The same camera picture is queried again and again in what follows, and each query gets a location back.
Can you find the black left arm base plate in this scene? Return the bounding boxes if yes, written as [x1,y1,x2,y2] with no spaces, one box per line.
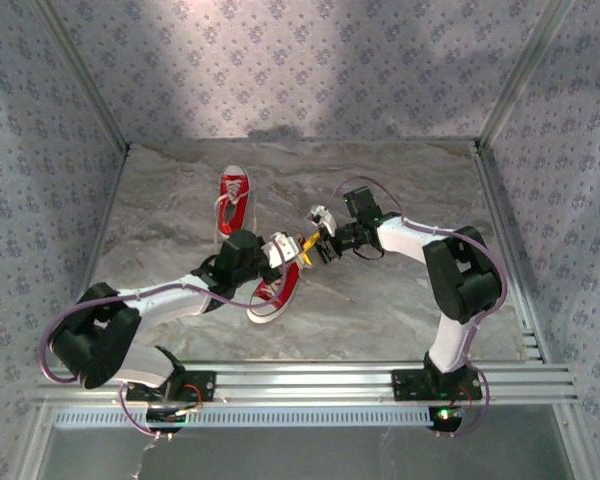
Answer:
[124,369,217,404]

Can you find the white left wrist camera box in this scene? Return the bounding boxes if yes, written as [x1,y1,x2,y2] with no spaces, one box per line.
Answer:
[260,230,302,271]

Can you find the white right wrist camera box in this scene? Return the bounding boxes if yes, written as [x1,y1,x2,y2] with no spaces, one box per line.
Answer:
[307,203,337,236]

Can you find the red power wire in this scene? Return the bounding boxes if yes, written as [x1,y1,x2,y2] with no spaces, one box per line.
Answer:
[182,383,205,412]
[447,383,475,406]

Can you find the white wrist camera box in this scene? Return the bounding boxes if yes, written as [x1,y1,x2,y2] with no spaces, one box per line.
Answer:
[307,203,337,236]
[260,230,302,271]

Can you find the aluminium frame post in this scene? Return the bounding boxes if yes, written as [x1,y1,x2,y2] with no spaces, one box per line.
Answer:
[477,0,579,149]
[32,0,132,154]

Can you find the aluminium mounting rail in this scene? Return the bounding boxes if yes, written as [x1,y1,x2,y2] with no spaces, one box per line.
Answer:
[29,360,581,407]

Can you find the white dangling string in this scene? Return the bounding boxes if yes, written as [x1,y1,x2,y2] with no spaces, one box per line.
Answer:
[129,439,155,480]

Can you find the white slotted cable duct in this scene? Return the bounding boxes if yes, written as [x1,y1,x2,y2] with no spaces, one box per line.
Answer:
[52,405,434,430]

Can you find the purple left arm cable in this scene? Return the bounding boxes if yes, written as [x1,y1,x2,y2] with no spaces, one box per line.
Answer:
[39,259,289,441]

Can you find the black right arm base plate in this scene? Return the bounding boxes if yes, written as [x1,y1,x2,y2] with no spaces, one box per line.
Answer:
[390,368,484,401]

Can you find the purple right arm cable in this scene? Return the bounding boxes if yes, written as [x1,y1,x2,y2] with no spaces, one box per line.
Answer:
[327,174,506,439]

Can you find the red canvas sneaker white laces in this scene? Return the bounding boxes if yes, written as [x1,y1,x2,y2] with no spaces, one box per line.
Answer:
[211,163,262,251]
[246,259,302,325]

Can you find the aluminium side rail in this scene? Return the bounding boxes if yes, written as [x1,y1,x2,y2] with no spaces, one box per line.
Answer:
[472,139,551,364]
[59,144,131,365]

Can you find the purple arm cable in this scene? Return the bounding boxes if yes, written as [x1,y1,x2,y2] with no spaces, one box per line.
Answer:
[327,174,506,439]
[39,259,289,441]

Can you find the grey sheet metal panel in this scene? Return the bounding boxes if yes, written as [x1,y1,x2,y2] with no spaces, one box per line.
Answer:
[34,424,576,480]

